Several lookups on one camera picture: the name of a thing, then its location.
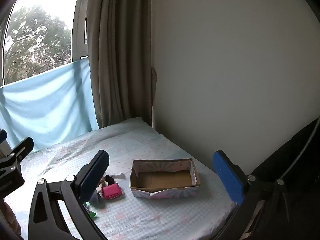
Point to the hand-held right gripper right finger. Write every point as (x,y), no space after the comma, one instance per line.
(226,177)

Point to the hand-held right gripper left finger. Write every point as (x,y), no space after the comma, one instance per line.
(96,173)

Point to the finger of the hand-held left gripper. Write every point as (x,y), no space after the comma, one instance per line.
(23,146)
(2,136)

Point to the brown plush toy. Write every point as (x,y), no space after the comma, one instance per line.
(107,180)

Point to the white cloth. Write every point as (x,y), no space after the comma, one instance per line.
(117,176)

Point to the pink zip pouch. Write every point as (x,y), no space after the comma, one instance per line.
(112,191)

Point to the grey cloth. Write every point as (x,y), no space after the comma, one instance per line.
(97,200)

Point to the green packet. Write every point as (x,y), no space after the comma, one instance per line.
(91,213)

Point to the patterned cardboard box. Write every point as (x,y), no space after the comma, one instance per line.
(160,180)

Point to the person's left hand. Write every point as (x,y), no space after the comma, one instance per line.
(8,217)

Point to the light blue cloth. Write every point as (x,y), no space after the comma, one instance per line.
(45,105)

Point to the dark clothing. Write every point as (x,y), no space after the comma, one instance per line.
(300,155)

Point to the window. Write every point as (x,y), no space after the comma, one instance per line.
(37,35)

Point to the beige curtain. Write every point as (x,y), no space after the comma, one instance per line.
(120,55)

